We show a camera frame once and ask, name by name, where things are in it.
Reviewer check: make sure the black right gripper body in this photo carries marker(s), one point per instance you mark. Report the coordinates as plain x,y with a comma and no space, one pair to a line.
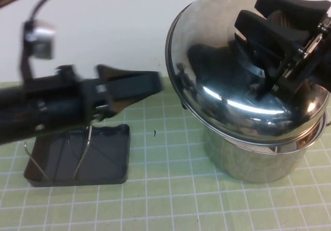
315,60

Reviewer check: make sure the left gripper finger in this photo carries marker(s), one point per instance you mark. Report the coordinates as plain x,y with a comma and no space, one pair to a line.
139,85
121,107

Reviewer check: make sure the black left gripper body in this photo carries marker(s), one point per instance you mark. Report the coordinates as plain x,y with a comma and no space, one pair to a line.
67,99

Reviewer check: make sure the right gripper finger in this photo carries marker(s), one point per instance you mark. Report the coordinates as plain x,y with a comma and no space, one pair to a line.
292,6
253,24

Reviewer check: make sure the steel pot lid black knob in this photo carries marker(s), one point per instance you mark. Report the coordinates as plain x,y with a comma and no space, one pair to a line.
207,60

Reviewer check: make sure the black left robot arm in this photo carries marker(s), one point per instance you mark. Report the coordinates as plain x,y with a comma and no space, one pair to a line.
15,117

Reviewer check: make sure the black plastic rack tray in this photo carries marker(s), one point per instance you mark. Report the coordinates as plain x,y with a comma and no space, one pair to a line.
103,158

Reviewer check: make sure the green grid mat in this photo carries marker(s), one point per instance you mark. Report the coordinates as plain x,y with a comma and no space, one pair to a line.
165,194

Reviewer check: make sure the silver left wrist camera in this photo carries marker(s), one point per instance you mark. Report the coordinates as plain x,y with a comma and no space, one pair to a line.
42,39

